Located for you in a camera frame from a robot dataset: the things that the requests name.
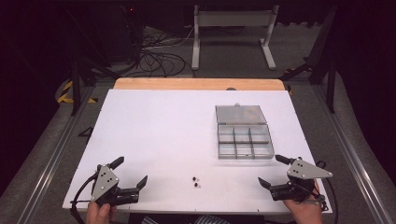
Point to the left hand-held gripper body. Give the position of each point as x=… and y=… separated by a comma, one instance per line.
x=105, y=183

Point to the black metal stand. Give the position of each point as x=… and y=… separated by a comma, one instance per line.
x=323, y=62
x=76, y=84

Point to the white table cover board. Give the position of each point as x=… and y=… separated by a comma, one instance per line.
x=162, y=133

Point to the grey metal floor rail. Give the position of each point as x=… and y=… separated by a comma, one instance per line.
x=351, y=155
x=53, y=158

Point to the clear plastic compartment box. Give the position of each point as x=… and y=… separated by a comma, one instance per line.
x=241, y=130

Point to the yellow black floor tape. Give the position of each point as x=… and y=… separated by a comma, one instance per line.
x=63, y=96

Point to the wooden table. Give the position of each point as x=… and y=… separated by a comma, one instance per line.
x=186, y=84

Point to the person's right hand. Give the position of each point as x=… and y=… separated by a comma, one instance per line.
x=303, y=213

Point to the white metal stand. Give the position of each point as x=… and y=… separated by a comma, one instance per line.
x=233, y=18

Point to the small dark bead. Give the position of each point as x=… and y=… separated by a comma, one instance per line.
x=196, y=184
x=194, y=179

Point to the person's left hand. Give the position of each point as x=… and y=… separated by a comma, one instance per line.
x=97, y=214

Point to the black triangular bracket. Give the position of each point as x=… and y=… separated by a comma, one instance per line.
x=87, y=132

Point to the dark equipment cabinet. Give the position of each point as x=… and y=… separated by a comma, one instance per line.
x=120, y=34

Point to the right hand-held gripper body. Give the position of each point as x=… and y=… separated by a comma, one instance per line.
x=303, y=170

